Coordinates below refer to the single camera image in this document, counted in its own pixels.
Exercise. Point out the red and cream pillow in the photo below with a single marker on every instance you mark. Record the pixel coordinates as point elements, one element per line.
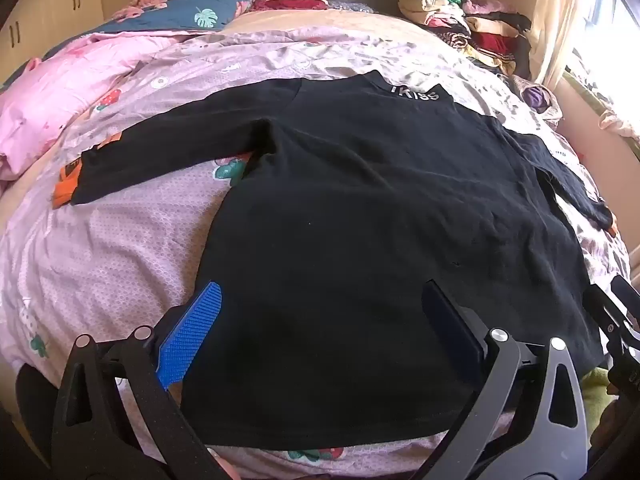
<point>290,4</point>

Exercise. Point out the blue leaf print quilt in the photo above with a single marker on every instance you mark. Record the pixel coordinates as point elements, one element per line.
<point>210,5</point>

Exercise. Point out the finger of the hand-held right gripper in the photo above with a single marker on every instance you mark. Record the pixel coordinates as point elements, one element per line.
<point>627,295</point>
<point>600,310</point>

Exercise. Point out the black long-sleeve shirt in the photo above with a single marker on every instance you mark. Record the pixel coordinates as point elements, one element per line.
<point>350,210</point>

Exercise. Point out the person's green fleece clothing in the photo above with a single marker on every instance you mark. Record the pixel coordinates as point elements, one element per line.
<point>597,400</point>

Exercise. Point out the cream wardrobe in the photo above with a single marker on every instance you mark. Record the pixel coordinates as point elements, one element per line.
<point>50,5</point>

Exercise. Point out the window with grille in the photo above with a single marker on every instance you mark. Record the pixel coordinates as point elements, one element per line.
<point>622,25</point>

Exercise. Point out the pile of folded clothes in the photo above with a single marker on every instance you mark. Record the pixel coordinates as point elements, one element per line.
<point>475,25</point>

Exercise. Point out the pink strawberry print duvet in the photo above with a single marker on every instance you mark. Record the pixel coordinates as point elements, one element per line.
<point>125,260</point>

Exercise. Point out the clothes on windowsill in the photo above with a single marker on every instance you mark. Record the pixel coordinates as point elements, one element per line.
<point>610,102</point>

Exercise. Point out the plain pink quilt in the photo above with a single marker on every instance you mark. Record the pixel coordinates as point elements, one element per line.
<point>50,95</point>

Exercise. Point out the cream curtain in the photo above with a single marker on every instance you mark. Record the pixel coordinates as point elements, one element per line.
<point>560,10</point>

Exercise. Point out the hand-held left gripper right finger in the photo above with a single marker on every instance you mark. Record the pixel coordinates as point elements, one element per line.
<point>450,330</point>

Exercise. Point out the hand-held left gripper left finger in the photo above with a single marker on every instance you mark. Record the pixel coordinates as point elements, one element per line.
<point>192,330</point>

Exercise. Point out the beige bed sheet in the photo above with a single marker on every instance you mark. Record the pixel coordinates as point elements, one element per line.
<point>310,22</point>

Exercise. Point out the purple cloth in bag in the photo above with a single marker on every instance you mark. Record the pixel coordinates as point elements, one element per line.
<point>537,97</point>

